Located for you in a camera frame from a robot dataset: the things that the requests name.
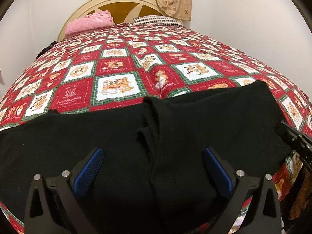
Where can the black pants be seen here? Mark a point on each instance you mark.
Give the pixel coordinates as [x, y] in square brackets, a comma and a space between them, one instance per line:
[170, 126]

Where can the pink folded cloth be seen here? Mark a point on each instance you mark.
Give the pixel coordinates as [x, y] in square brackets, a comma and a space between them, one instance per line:
[89, 23]

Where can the red teddy bear printed quilt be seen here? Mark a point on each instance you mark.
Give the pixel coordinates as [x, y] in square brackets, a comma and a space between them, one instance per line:
[109, 65]

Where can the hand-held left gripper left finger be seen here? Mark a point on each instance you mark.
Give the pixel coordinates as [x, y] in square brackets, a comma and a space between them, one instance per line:
[89, 173]

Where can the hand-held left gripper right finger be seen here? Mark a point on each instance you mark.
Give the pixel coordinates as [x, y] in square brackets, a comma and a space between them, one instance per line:
[218, 173]

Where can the dark object beside bed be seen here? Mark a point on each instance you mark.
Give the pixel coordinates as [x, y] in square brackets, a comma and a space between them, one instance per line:
[46, 50]

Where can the cream wooden headboard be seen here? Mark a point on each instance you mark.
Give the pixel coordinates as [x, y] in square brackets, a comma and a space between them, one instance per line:
[117, 7]

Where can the striped pillow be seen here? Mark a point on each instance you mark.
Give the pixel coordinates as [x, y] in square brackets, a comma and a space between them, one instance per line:
[158, 20]

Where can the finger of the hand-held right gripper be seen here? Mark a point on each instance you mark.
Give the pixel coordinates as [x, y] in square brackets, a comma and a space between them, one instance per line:
[296, 141]

